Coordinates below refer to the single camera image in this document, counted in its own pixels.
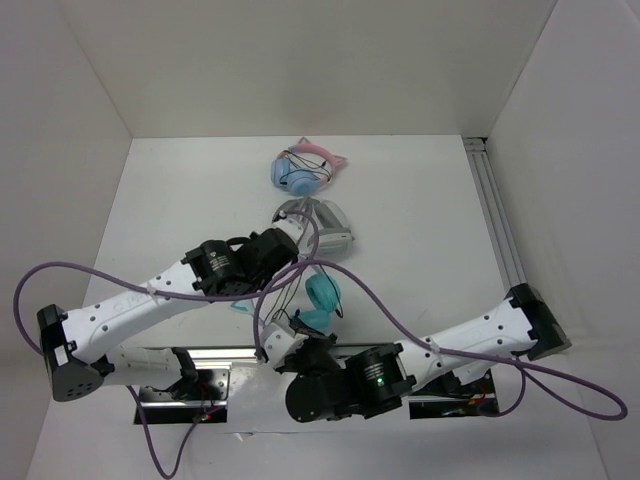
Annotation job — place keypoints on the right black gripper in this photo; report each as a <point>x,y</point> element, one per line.
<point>326,340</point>

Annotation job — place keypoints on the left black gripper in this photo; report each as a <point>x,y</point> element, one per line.
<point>253,235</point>

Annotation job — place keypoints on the teal cat-ear headphones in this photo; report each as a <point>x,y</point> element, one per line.
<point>324,295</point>

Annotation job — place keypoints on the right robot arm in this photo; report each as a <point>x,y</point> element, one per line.
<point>376,380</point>

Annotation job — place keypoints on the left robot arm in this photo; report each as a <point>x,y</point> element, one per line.
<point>84,349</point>

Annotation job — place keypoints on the white grey headphones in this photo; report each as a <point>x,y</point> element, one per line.
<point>334,231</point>

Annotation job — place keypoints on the blue pink cat-ear headphones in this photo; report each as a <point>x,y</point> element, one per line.
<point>304,168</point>

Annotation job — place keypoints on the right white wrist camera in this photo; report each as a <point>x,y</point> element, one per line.
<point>278,342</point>

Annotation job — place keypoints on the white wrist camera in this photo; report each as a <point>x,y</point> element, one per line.
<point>278,342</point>
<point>299,228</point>

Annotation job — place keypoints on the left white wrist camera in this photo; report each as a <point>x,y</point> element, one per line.
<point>299,228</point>

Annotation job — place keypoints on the aluminium front rail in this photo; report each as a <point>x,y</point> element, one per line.
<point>236,354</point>

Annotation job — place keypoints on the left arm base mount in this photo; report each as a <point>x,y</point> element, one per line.
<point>205,402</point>

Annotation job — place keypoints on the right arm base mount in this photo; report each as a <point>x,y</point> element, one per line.
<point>445,397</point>

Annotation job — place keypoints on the aluminium side rail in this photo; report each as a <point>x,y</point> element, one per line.
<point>500,232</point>

